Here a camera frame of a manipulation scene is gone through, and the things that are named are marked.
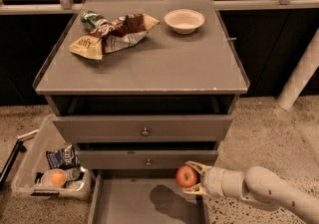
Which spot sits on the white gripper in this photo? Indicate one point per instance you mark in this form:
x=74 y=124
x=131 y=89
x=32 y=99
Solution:
x=212 y=180

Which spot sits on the red apple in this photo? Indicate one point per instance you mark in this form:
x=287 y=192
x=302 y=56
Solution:
x=186 y=176

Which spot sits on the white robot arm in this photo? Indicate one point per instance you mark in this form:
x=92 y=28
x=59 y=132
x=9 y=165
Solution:
x=258 y=186

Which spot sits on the grey top drawer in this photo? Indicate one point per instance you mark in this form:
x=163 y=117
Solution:
x=142 y=128

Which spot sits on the grey drawer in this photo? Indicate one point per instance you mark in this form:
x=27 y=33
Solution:
x=143 y=197
x=142 y=128
x=145 y=155

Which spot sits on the grey bottom drawer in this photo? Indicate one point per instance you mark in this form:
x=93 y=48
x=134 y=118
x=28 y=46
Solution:
x=143 y=197

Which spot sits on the grey middle drawer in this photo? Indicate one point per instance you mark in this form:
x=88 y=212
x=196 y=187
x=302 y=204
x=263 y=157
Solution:
x=145 y=155

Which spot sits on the small metal can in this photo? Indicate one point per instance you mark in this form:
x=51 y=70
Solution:
x=73 y=174

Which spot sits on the blue snack bag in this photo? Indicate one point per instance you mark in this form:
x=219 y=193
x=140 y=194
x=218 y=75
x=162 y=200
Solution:
x=63 y=158

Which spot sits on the cup with orange contents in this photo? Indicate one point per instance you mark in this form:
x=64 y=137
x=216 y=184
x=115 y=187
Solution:
x=54 y=177

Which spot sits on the clear plastic bin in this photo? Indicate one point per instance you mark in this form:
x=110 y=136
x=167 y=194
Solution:
x=34 y=164

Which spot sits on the white paper bowl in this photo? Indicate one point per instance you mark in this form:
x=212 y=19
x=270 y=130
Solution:
x=184 y=21

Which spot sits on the brown crumpled chip bag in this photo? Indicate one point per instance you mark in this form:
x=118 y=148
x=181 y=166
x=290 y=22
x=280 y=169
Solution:
x=110 y=37

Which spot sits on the green soda can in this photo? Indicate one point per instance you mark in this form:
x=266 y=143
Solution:
x=92 y=21

